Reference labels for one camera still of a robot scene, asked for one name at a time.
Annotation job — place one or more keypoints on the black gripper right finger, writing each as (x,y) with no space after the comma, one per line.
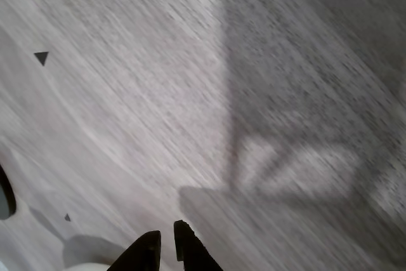
(190,248)

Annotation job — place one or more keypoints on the large black triangular bit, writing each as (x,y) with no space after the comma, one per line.
(42,57)

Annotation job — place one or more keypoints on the black stand with round base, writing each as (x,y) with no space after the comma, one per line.
(4,201)

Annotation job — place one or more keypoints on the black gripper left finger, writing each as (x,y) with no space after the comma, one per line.
(146,252)

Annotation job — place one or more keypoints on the small black triangular bit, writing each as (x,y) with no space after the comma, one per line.
(67,218)

